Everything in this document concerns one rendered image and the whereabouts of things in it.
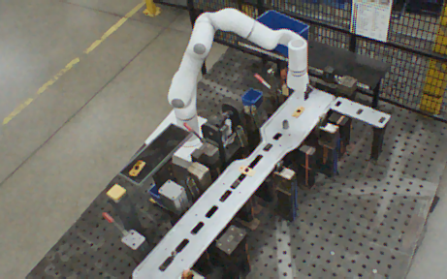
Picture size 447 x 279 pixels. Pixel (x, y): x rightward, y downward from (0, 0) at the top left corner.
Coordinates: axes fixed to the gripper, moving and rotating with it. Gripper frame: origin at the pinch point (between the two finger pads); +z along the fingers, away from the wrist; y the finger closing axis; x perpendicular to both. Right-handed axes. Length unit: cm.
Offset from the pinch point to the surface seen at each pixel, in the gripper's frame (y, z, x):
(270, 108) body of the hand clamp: -16.5, 15.0, -2.6
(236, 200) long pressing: 6, 12, -63
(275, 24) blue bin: -49, 5, 53
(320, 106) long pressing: 7.5, 12.0, 9.3
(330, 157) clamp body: 22.8, 28.0, -6.9
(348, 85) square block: 15.2, 6.2, 24.4
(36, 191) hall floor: -182, 112, -88
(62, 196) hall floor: -160, 112, -80
